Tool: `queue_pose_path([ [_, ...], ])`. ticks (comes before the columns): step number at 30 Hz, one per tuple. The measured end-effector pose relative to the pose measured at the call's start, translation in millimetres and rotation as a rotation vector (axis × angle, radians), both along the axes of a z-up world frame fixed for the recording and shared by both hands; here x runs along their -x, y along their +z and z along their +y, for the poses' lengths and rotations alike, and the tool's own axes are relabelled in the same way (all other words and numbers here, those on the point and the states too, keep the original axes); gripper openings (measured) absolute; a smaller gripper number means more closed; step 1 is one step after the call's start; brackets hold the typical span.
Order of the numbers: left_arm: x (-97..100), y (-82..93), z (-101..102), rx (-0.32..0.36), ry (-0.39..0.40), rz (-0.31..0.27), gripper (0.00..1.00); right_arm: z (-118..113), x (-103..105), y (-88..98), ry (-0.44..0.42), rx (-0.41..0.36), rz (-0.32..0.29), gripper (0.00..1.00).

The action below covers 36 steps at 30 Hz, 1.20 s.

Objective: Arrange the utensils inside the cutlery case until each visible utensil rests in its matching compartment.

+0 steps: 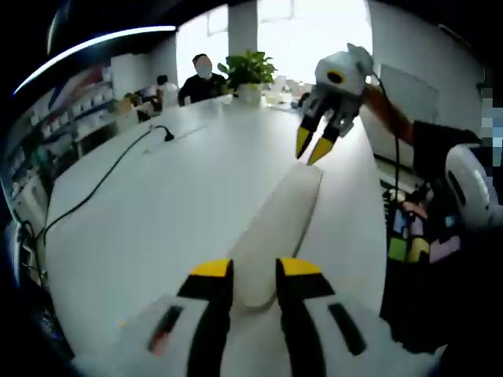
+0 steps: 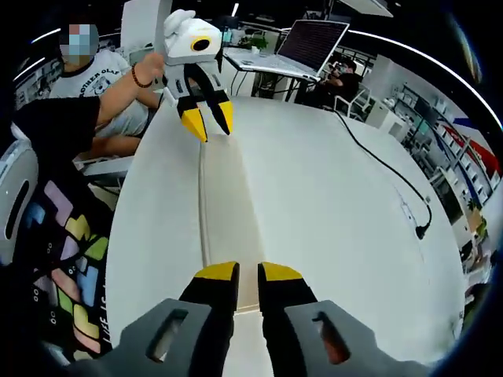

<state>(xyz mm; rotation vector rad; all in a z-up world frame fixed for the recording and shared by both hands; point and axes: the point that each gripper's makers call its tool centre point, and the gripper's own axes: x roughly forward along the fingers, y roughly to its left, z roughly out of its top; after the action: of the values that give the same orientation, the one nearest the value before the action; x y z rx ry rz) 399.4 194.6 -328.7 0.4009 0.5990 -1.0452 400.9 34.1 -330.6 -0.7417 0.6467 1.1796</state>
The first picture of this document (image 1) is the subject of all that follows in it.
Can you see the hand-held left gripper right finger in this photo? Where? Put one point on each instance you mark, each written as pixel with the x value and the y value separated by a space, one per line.
pixel 302 314

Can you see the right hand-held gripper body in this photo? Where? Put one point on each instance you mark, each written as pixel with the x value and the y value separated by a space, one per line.
pixel 346 70

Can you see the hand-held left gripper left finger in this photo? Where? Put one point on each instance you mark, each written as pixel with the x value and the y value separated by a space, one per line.
pixel 208 314

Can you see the beige cutlery case lid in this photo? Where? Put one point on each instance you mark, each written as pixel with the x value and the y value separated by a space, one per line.
pixel 275 220

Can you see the green potted plant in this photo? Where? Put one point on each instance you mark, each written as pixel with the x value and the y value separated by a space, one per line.
pixel 247 68

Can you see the white worn device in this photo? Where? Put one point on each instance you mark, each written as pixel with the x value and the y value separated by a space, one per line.
pixel 471 184

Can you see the white ceiling light strip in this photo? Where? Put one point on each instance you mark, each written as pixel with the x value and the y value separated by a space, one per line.
pixel 98 41

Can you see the metal shelf with white boxes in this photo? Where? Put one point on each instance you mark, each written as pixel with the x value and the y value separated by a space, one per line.
pixel 59 125

